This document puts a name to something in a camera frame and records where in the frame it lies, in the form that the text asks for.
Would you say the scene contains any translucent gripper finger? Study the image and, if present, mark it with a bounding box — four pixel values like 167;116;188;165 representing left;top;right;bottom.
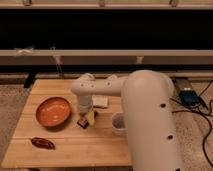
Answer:
85;111;95;125

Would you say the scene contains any black orange eraser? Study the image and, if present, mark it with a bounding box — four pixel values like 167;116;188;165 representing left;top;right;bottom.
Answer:
77;111;98;129

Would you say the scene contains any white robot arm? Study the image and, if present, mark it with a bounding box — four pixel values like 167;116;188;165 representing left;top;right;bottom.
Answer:
71;70;185;171

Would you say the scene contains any white ceramic cup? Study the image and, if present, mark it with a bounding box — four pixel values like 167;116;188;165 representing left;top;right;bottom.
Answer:
111;113;126;136

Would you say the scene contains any white sponge block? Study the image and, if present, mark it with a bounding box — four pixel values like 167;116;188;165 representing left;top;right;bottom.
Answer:
92;97;108;108

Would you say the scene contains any orange bowl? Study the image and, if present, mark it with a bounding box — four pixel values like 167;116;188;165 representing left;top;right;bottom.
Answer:
36;97;72;127

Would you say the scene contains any blue power box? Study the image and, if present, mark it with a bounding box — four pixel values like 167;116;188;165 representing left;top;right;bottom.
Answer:
179;89;199;106

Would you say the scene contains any black cable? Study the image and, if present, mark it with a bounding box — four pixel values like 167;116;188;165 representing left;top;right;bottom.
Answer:
170;79;213;168

